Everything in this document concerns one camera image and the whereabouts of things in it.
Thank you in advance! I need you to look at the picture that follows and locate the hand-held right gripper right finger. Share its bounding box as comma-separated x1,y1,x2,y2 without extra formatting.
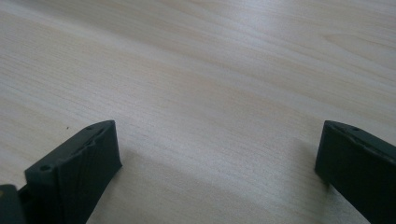
314,119,396,224

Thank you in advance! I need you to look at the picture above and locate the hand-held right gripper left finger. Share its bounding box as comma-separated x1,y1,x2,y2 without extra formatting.
18,119,123,224

